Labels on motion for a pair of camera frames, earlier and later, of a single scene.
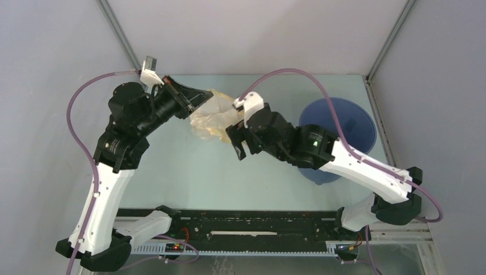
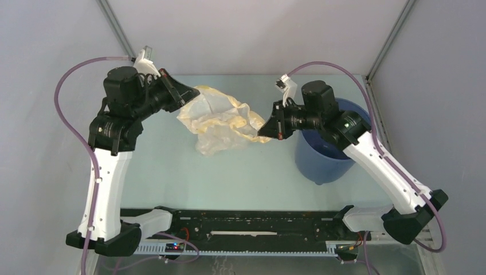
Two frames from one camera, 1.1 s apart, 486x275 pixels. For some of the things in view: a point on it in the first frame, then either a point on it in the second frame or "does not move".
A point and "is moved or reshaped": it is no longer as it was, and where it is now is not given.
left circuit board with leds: x=174 y=247 does not move
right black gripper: x=235 y=134 to x=276 y=126
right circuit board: x=347 y=250 does not move
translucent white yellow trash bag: x=211 y=120 is moved or reshaped
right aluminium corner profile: x=408 y=5 does not move
